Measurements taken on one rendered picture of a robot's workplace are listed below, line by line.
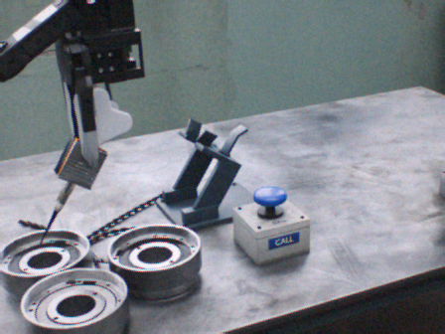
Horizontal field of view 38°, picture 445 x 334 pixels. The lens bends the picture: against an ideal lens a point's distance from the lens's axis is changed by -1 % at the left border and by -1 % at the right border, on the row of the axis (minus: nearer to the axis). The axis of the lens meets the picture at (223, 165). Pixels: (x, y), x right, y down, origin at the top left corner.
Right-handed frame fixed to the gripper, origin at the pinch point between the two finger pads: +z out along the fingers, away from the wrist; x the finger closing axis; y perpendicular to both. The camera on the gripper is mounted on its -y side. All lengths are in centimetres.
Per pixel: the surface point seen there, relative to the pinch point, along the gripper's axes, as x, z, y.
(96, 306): -15.5, 10.3, -3.9
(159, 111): 150, 47, 59
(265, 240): -12.3, 10.1, 16.9
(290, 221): -12.0, 8.8, 20.4
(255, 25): 148, 20, 100
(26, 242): 1.2, 10.0, -8.1
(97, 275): -10.6, 9.9, -2.5
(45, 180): 26.6, 13.4, -1.5
